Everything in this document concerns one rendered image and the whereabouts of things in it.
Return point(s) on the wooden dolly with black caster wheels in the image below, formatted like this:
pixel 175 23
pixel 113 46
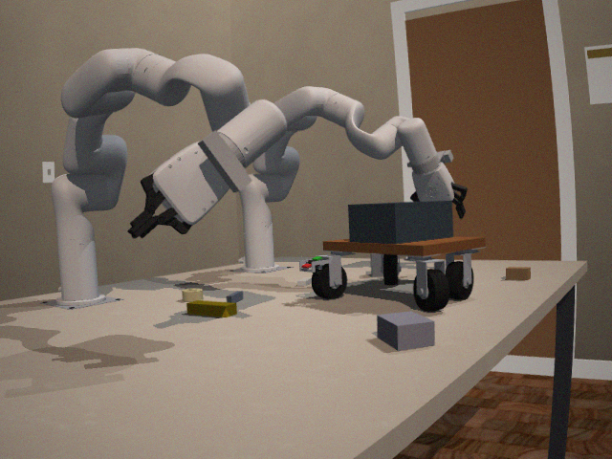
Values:
pixel 434 286

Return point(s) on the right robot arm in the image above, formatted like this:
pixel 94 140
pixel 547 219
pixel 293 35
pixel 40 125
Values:
pixel 241 132

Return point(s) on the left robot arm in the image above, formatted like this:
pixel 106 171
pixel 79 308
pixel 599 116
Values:
pixel 279 164

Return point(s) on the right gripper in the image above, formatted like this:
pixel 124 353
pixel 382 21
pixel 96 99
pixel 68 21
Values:
pixel 190 185

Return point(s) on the small brown wooden block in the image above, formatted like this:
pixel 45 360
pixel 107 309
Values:
pixel 518 273

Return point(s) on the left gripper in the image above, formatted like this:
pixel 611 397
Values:
pixel 437 185

